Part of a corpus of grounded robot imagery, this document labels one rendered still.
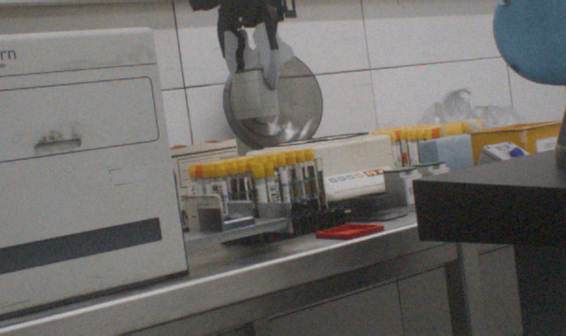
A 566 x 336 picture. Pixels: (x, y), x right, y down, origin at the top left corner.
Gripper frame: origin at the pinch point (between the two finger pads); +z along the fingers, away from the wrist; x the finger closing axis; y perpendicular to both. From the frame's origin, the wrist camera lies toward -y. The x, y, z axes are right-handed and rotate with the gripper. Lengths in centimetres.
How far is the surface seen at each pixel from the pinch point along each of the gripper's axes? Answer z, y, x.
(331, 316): 52, 63, 42
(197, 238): 18.4, -17.8, -3.3
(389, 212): 21.2, 16.3, -8.7
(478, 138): 14, 52, -6
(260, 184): 14.0, -0.9, 0.6
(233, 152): 9.9, 13.4, 18.4
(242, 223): 17.9, -10.9, -4.5
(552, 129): 14, 57, -19
